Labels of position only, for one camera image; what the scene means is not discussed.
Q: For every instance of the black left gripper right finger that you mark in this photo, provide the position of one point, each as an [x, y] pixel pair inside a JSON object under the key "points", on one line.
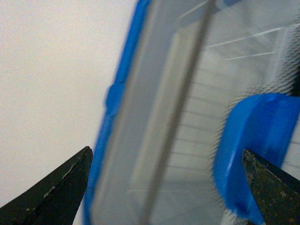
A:
{"points": [[276, 193]]}

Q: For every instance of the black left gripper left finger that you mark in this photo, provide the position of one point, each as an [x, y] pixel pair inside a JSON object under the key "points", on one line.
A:
{"points": [[55, 199]]}

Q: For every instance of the glass sliding freezer lid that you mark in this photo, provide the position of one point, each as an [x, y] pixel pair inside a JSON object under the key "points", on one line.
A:
{"points": [[199, 81]]}

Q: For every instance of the white chest freezer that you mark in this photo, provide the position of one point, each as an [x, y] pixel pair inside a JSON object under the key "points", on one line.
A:
{"points": [[58, 60]]}

